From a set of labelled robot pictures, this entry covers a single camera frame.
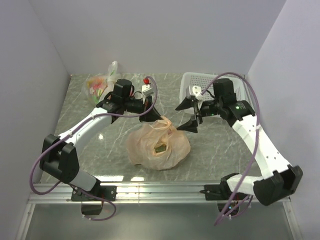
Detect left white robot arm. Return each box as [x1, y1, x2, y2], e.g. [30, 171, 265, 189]
[39, 76, 161, 201]

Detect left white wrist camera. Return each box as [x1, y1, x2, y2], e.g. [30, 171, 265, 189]
[141, 77, 154, 98]

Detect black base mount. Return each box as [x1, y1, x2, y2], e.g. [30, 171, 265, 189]
[199, 184, 247, 214]
[70, 185, 117, 219]

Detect beige plastic bag orange prints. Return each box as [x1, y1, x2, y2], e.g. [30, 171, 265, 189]
[126, 116, 191, 171]

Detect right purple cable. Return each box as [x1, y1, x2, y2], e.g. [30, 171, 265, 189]
[201, 71, 261, 227]

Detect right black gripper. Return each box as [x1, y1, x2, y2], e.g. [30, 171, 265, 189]
[175, 95, 223, 134]

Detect clear tied bag of fruits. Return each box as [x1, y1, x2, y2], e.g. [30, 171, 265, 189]
[81, 61, 121, 106]

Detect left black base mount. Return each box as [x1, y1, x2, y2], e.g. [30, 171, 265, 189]
[70, 185, 117, 219]

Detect aluminium front rail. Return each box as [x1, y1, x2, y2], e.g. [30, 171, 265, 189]
[28, 181, 214, 205]

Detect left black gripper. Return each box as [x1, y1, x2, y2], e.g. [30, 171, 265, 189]
[123, 95, 163, 123]

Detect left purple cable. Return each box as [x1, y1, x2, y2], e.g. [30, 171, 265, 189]
[29, 75, 158, 222]

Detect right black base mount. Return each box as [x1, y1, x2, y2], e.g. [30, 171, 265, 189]
[199, 184, 247, 214]

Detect purple cable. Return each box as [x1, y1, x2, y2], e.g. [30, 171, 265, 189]
[29, 75, 158, 222]
[201, 71, 261, 227]

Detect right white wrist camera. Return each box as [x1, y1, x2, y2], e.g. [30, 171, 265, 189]
[192, 85, 204, 102]

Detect white perforated plastic basket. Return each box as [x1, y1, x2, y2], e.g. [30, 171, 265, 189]
[179, 71, 253, 118]

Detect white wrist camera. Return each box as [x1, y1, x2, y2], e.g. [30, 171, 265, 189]
[141, 77, 154, 98]
[192, 85, 204, 102]

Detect green netted fake melon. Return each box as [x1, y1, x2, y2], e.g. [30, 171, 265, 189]
[154, 143, 167, 154]

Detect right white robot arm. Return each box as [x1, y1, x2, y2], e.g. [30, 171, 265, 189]
[176, 78, 303, 206]

